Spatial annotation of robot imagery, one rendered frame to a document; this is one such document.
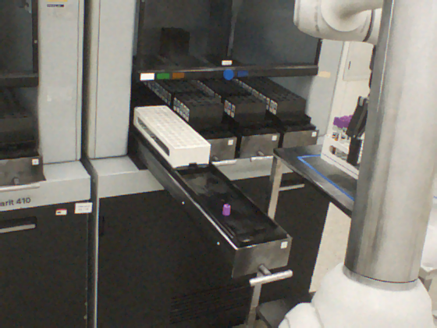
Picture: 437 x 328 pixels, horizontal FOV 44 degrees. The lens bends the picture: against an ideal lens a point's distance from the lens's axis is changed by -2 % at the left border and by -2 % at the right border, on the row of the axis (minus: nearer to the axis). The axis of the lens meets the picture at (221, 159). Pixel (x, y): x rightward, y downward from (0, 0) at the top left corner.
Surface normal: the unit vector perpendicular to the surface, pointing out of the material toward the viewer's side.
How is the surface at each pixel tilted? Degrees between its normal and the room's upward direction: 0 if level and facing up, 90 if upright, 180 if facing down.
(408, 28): 78
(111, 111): 90
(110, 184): 90
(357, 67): 90
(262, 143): 90
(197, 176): 0
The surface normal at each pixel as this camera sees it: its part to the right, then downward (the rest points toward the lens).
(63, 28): 0.47, 0.41
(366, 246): -0.70, 0.04
